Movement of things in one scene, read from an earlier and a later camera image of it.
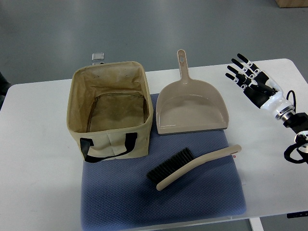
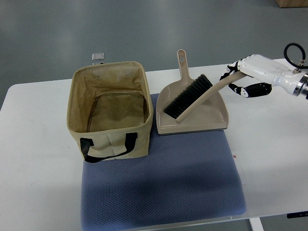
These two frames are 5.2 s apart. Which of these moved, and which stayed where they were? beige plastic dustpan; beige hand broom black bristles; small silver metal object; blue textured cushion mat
Moved: beige hand broom black bristles
Stayed: beige plastic dustpan; blue textured cushion mat; small silver metal object
